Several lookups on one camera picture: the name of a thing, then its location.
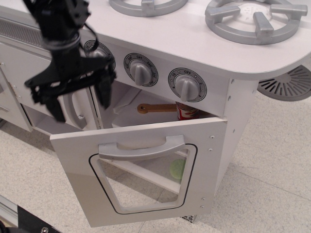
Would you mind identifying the brown wooden spoon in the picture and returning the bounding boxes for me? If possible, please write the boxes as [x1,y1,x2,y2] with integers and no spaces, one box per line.
[137,103,177,114]

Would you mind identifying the aluminium extrusion rail foot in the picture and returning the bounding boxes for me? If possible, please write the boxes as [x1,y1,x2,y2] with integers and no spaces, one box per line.
[181,215,197,224]

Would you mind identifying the red toy can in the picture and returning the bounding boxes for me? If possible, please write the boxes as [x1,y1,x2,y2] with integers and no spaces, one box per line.
[176,102,199,120]

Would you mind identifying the white toy kitchen stove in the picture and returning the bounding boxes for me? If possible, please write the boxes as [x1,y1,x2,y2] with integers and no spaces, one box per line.
[0,0,311,227]

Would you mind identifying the white cabinet door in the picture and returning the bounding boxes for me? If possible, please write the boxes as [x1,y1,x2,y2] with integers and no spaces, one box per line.
[0,44,99,135]

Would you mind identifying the green toy food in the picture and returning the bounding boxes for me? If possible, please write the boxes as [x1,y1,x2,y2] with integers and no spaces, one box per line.
[169,159,186,180]

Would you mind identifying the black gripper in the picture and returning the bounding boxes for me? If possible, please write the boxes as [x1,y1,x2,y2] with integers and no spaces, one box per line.
[25,48,116,122]

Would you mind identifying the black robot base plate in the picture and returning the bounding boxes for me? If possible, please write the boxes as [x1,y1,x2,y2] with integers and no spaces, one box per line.
[17,206,61,233]

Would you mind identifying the grey stove knob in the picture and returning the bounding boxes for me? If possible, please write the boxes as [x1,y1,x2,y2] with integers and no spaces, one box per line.
[168,68,207,102]
[123,53,158,87]
[83,40,116,70]

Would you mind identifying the right grey burner grate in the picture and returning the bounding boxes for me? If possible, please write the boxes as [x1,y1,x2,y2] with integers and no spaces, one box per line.
[205,0,308,45]

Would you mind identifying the grey burner grate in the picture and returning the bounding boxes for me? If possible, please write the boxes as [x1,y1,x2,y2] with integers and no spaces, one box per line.
[109,0,188,17]
[205,0,308,45]

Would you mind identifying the middle grey stove knob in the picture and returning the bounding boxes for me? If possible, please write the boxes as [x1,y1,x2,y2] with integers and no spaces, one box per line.
[123,53,158,87]

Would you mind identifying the white oven door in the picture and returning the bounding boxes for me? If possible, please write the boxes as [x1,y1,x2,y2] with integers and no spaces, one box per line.
[50,117,227,227]

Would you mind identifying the left grey stove knob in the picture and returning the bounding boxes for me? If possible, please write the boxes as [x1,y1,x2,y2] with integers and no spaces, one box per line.
[83,40,116,70]

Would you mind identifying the grey oven door handle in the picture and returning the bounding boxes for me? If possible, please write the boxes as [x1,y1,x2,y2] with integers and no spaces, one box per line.
[99,135,185,161]

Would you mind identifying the grey slotted round disc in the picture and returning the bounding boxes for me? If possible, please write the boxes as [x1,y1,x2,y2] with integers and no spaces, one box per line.
[258,65,311,101]

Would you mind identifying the middle grey burner grate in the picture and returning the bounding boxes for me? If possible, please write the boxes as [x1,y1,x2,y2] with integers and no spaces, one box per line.
[109,0,188,17]

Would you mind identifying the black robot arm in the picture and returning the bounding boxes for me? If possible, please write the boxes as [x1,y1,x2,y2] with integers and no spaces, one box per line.
[24,0,116,122]

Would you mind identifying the grey cabinet door handle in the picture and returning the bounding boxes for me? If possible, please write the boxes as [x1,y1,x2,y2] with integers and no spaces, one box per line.
[62,93,88,129]

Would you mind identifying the aluminium frame rail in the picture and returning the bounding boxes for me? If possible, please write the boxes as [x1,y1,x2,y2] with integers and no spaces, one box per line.
[0,195,18,227]

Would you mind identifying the right grey stove knob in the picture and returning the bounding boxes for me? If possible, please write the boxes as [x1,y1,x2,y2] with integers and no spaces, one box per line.
[168,68,207,102]

